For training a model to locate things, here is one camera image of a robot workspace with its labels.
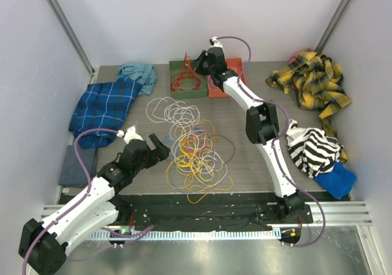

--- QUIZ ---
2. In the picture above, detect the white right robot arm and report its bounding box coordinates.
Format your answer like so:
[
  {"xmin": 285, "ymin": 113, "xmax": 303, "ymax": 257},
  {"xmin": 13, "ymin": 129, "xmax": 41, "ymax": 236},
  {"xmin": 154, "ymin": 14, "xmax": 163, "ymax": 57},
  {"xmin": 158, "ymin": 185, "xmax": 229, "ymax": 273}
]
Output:
[{"xmin": 192, "ymin": 47, "xmax": 311, "ymax": 223}]

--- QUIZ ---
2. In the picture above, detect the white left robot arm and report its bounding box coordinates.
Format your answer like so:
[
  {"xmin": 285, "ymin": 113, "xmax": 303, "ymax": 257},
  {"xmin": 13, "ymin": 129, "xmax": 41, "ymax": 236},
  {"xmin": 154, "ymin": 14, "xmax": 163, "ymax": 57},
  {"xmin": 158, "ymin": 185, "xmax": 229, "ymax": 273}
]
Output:
[{"xmin": 18, "ymin": 132, "xmax": 170, "ymax": 274}]

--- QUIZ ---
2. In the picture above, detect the orange plastic bin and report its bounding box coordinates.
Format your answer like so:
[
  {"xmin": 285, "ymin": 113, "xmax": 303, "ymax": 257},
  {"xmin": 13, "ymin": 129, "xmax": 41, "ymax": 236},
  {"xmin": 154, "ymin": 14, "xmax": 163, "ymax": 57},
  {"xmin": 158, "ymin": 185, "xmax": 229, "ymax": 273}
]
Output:
[{"xmin": 208, "ymin": 58, "xmax": 243, "ymax": 99}]

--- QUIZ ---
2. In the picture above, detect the green plastic bin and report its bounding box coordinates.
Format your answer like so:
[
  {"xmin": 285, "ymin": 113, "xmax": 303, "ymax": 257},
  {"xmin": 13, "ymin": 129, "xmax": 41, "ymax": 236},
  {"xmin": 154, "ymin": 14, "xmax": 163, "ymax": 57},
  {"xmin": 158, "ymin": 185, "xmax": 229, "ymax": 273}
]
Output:
[{"xmin": 169, "ymin": 59, "xmax": 208, "ymax": 99}]

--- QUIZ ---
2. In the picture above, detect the light blue cloth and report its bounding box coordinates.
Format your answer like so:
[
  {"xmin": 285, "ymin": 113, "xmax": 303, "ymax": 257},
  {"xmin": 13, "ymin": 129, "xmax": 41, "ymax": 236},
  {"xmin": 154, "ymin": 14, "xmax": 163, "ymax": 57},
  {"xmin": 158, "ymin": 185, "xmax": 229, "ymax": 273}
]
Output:
[{"xmin": 116, "ymin": 63, "xmax": 157, "ymax": 96}]

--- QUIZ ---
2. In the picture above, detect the blue plaid cloth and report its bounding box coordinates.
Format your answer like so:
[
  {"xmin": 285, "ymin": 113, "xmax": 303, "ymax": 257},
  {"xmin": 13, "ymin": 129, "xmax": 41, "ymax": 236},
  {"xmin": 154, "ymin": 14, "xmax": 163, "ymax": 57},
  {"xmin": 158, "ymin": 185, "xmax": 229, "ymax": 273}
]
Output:
[{"xmin": 69, "ymin": 78, "xmax": 142, "ymax": 149}]

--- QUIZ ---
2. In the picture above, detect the grey blue folded cloth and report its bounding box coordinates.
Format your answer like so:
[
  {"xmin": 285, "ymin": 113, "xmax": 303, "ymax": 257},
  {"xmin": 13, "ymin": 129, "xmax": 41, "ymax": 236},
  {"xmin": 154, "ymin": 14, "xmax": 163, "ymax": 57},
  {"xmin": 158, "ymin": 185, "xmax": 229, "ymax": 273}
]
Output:
[{"xmin": 58, "ymin": 145, "xmax": 97, "ymax": 187}]

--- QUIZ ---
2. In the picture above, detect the pink cloth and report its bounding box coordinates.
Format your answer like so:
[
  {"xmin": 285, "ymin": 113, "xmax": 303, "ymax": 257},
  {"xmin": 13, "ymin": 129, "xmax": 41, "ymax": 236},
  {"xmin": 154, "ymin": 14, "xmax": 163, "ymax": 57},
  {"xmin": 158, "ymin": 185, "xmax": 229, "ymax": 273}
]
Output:
[{"xmin": 288, "ymin": 48, "xmax": 313, "ymax": 64}]

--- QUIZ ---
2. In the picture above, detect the yellow plaid cloth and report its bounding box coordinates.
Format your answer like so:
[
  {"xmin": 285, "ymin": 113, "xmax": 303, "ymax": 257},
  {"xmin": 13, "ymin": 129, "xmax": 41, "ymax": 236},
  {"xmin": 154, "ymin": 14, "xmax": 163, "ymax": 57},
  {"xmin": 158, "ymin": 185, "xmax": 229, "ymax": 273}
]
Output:
[{"xmin": 265, "ymin": 50, "xmax": 353, "ymax": 162}]

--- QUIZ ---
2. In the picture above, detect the black white striped cloth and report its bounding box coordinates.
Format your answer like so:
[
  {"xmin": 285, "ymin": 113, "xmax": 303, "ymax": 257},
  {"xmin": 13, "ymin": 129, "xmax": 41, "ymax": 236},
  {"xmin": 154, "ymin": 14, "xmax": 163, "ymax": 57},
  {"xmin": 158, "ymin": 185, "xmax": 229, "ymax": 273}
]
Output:
[{"xmin": 286, "ymin": 119, "xmax": 343, "ymax": 179}]

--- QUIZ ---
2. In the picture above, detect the bright blue cloth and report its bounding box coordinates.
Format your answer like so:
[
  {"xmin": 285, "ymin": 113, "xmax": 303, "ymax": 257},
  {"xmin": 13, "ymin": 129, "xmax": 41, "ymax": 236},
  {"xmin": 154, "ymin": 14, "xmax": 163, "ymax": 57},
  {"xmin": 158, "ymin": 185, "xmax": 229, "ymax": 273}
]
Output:
[{"xmin": 314, "ymin": 162, "xmax": 356, "ymax": 200}]

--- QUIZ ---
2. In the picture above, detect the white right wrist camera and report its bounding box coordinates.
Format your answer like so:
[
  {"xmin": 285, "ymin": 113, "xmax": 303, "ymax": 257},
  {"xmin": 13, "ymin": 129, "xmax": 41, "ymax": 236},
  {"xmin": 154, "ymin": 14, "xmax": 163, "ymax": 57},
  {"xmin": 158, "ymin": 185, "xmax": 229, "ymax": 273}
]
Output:
[{"xmin": 209, "ymin": 37, "xmax": 223, "ymax": 48}]

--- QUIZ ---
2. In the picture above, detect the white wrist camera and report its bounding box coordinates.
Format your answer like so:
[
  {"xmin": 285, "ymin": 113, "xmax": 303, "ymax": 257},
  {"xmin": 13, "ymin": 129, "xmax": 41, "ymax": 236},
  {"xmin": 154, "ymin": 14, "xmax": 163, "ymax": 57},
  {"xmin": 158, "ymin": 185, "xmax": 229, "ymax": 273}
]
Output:
[
  {"xmin": 209, "ymin": 37, "xmax": 223, "ymax": 48},
  {"xmin": 116, "ymin": 125, "xmax": 143, "ymax": 144}
]

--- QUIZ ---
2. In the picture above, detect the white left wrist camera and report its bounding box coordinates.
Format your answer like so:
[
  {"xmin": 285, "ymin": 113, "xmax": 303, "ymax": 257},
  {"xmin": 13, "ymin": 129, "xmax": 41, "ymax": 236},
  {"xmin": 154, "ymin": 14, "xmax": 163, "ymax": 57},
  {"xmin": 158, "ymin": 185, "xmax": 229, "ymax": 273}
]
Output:
[{"xmin": 116, "ymin": 125, "xmax": 143, "ymax": 144}]

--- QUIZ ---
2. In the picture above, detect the orange wire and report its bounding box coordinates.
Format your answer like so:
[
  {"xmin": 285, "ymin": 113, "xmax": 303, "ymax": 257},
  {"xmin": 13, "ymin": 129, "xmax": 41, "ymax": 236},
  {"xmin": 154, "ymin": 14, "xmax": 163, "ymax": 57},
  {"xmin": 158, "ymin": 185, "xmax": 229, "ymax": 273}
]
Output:
[{"xmin": 180, "ymin": 124, "xmax": 220, "ymax": 153}]

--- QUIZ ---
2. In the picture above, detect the white wire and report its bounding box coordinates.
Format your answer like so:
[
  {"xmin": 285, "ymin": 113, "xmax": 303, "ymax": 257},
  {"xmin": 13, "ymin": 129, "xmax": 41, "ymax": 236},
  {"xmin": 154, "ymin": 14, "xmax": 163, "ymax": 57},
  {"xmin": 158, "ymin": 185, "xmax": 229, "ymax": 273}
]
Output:
[{"xmin": 146, "ymin": 96, "xmax": 229, "ymax": 190}]

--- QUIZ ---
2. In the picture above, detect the brown wire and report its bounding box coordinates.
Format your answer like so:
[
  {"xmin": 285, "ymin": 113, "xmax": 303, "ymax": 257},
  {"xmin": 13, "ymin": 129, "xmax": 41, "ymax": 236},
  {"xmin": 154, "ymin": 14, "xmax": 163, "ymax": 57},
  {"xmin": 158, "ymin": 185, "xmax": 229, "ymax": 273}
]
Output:
[{"xmin": 211, "ymin": 134, "xmax": 236, "ymax": 165}]

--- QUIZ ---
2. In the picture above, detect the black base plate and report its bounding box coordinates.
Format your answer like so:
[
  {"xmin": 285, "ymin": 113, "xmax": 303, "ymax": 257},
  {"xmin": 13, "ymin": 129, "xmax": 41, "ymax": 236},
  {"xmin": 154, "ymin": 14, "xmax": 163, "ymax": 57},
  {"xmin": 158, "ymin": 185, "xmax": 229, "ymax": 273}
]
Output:
[{"xmin": 111, "ymin": 192, "xmax": 314, "ymax": 232}]

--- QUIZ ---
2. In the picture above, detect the white slotted cable duct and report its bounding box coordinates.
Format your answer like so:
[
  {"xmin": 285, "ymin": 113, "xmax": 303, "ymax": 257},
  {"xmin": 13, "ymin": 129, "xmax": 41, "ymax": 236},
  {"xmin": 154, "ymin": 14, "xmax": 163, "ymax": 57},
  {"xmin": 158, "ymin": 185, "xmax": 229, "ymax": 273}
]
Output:
[{"xmin": 86, "ymin": 228, "xmax": 281, "ymax": 241}]

